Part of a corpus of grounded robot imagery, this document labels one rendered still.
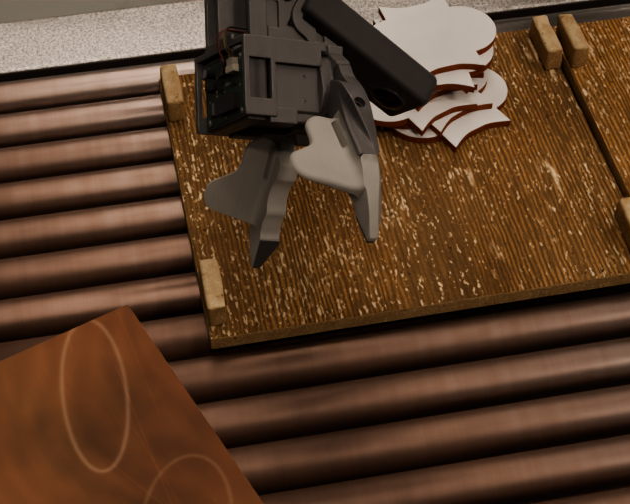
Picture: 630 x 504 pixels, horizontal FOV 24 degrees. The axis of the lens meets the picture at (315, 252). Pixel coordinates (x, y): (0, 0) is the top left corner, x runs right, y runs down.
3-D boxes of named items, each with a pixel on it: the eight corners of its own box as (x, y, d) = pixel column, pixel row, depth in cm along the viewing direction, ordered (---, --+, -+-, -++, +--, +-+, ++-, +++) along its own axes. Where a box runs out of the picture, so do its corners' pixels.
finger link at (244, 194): (180, 245, 103) (212, 126, 99) (254, 247, 106) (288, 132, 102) (197, 267, 101) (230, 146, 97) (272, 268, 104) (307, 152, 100)
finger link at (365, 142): (335, 189, 93) (291, 98, 98) (359, 190, 94) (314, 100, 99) (366, 136, 90) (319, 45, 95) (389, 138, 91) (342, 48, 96)
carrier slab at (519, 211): (159, 89, 150) (158, 77, 149) (540, 38, 156) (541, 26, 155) (211, 350, 127) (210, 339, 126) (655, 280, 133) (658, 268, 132)
